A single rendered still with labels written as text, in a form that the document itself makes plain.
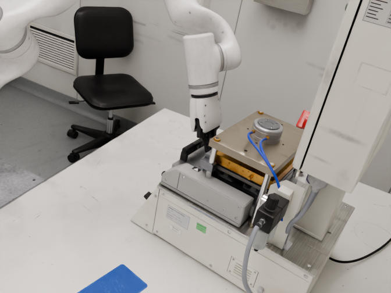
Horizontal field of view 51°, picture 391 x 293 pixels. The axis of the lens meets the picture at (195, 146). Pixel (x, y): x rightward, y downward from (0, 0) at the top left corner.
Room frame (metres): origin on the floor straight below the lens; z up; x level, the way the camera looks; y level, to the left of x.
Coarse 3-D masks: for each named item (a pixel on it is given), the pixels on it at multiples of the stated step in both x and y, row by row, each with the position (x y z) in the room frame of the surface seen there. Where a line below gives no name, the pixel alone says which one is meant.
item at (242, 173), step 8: (216, 160) 0.91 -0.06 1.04; (224, 160) 0.90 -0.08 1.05; (232, 160) 0.90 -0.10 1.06; (216, 168) 0.91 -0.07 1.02; (224, 168) 0.90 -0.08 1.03; (232, 168) 0.89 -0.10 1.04; (240, 168) 0.88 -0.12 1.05; (248, 168) 0.88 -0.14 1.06; (288, 168) 0.93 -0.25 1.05; (232, 176) 0.89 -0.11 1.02; (240, 176) 0.88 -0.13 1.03; (248, 176) 0.87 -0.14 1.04; (256, 176) 0.86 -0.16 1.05; (280, 176) 0.89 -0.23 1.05; (248, 184) 0.87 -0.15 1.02; (256, 184) 0.86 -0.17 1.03
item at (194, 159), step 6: (198, 150) 1.07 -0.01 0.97; (204, 150) 1.08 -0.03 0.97; (192, 156) 1.03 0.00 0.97; (198, 156) 1.03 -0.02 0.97; (204, 156) 0.97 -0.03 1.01; (180, 162) 0.98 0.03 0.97; (186, 162) 0.99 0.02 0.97; (192, 162) 1.00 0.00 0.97; (198, 162) 1.00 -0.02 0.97; (198, 168) 0.97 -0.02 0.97; (294, 180) 1.01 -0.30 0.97; (252, 204) 0.85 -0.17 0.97; (252, 210) 0.84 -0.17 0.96
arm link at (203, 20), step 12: (168, 0) 1.17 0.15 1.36; (180, 0) 1.15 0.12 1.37; (192, 0) 1.17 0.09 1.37; (168, 12) 1.17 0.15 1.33; (180, 12) 1.14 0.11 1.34; (192, 12) 1.14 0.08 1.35; (204, 12) 1.15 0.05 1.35; (180, 24) 1.15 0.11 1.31; (192, 24) 1.16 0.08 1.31; (204, 24) 1.16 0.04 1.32; (216, 24) 1.15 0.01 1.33; (228, 24) 1.15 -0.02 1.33; (216, 36) 1.15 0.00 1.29; (228, 36) 1.12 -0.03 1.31; (228, 48) 1.09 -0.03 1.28; (228, 60) 1.08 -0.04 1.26; (240, 60) 1.10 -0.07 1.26
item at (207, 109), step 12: (192, 96) 1.05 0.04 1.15; (204, 96) 1.03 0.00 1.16; (216, 96) 1.08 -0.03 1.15; (192, 108) 1.02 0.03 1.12; (204, 108) 1.02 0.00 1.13; (216, 108) 1.06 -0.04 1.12; (192, 120) 1.02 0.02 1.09; (204, 120) 1.01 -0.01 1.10; (216, 120) 1.05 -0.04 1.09; (204, 132) 1.00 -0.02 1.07
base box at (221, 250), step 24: (144, 216) 0.93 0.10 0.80; (168, 216) 0.89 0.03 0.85; (192, 216) 0.85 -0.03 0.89; (168, 240) 0.88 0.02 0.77; (192, 240) 0.85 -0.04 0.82; (216, 240) 0.81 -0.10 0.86; (240, 240) 0.79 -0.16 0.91; (216, 264) 0.81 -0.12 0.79; (240, 264) 0.78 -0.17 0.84; (264, 264) 0.75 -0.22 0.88; (288, 264) 0.73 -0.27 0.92; (264, 288) 0.74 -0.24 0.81; (288, 288) 0.72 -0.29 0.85
